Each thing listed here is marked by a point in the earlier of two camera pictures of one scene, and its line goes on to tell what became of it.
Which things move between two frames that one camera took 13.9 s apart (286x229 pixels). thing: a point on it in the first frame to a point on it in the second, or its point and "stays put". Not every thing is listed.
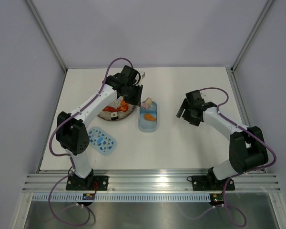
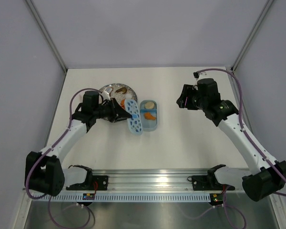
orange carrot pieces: x=123 y=107 stays put
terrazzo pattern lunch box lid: x=101 y=141 to x=134 y=122
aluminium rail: x=149 y=181 stays put
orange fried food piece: x=148 y=117 stays put
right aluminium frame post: x=251 y=35 stays put
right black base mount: x=210 y=182 stays put
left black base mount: x=74 y=182 stays put
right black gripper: x=194 y=121 to x=187 y=92
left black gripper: x=137 y=99 to x=117 y=113
